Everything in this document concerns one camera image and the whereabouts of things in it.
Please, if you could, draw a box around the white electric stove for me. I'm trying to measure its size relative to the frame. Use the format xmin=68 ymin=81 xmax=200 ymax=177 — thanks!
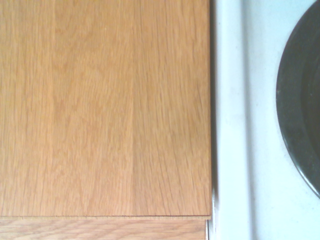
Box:
xmin=204 ymin=0 xmax=320 ymax=240

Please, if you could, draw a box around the small black coil burner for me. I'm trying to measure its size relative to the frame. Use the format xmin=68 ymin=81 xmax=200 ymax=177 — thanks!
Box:
xmin=275 ymin=0 xmax=320 ymax=200

